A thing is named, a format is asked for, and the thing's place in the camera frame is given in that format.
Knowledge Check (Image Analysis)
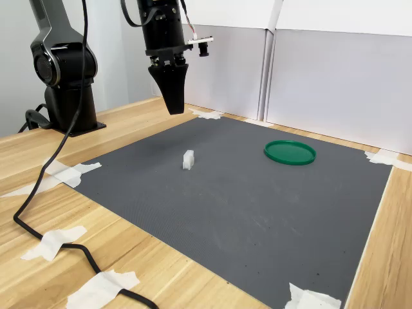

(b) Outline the small white plastic terminal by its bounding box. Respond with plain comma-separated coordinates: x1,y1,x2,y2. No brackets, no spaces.
182,149,196,171

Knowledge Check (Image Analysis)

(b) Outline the round green lid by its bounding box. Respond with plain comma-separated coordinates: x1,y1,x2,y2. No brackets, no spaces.
263,139,317,167

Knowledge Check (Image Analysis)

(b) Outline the white tape piece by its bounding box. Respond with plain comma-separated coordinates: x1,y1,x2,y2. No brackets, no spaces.
284,282,342,309
187,107,225,121
65,269,141,309
363,149,412,172
0,157,102,199
20,225,89,263

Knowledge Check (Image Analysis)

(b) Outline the white partition panel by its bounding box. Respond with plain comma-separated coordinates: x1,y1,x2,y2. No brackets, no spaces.
261,0,412,156
181,0,278,122

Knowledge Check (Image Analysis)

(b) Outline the dark grey mat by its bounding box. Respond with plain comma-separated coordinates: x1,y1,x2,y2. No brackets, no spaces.
68,115,395,309

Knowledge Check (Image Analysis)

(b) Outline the thin white camera wire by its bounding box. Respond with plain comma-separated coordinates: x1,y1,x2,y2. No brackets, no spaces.
179,0,198,41

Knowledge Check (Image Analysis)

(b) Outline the short black looped cable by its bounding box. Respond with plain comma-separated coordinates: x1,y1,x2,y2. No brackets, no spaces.
120,0,162,28

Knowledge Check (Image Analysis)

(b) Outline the long black camera cable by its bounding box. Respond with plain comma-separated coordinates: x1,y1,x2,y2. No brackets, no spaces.
12,0,160,309

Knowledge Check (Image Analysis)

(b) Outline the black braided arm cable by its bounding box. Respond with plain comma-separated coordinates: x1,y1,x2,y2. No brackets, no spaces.
17,102,54,134

